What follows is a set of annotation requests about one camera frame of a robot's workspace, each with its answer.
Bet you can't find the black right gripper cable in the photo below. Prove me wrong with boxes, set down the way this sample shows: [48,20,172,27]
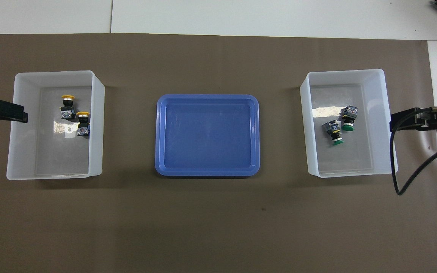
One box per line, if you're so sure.
[390,108,437,196]

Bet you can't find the translucent white plastic box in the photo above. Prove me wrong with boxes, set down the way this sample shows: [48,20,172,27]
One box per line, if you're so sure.
[6,70,105,180]
[300,69,398,178]

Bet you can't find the brown table mat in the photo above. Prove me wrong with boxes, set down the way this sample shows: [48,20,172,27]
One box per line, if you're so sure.
[0,33,437,273]

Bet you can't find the yellow push button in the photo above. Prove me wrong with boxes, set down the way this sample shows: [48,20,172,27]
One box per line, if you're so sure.
[76,111,91,137]
[60,95,76,120]

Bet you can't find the green push button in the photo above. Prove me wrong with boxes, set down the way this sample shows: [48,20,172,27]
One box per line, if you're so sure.
[341,105,358,132]
[324,120,345,146]

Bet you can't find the blue plastic tray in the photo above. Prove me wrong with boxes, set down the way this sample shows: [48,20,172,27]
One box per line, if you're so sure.
[155,94,260,177]

